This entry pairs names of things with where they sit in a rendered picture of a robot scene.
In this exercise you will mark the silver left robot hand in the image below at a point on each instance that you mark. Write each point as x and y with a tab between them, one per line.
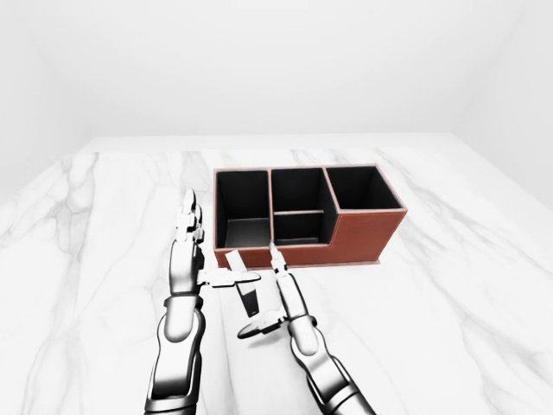
183	268

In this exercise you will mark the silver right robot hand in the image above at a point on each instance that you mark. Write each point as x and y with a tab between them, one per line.
291	296

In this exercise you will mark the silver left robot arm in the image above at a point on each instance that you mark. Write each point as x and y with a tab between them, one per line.
175	359

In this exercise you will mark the white and black book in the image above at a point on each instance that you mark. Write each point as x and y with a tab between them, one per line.
250	303

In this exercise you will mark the red-brown desk caddy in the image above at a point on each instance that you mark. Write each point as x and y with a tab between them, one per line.
363	235

